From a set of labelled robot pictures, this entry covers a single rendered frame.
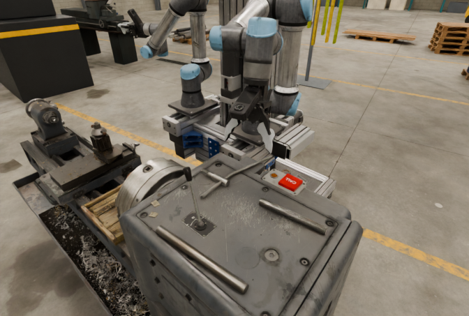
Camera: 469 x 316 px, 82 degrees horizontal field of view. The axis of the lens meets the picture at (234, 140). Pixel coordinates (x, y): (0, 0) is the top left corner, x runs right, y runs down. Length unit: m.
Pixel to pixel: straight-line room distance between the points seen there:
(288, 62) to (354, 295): 1.64
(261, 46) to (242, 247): 0.51
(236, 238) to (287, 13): 0.85
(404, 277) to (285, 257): 1.81
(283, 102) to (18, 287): 2.19
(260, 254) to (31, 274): 2.11
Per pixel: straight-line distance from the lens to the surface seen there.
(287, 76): 1.24
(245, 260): 0.71
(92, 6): 7.64
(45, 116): 2.05
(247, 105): 0.69
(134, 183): 1.04
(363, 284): 2.32
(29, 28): 5.65
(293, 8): 1.16
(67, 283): 2.44
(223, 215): 0.81
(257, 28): 0.73
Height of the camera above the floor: 1.84
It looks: 31 degrees down
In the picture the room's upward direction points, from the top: straight up
